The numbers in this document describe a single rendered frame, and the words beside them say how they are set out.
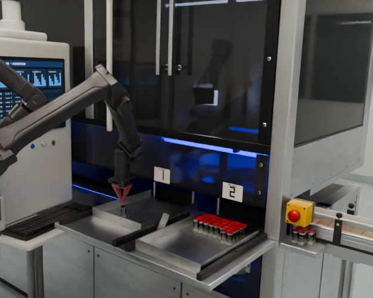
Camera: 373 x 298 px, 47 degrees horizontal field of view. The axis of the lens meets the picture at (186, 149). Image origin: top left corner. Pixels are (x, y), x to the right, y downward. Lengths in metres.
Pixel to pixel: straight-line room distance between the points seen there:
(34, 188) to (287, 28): 1.23
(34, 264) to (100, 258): 0.31
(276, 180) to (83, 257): 1.18
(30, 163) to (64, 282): 0.82
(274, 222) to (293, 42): 0.60
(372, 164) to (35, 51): 5.01
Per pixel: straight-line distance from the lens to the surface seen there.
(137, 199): 1.87
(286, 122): 1.43
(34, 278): 2.27
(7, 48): 1.81
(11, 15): 1.92
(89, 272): 2.29
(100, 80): 1.14
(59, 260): 2.47
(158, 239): 1.49
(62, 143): 2.04
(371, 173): 6.20
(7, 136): 1.09
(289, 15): 1.44
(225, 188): 1.59
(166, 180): 1.75
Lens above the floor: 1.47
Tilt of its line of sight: 11 degrees down
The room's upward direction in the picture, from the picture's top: 2 degrees clockwise
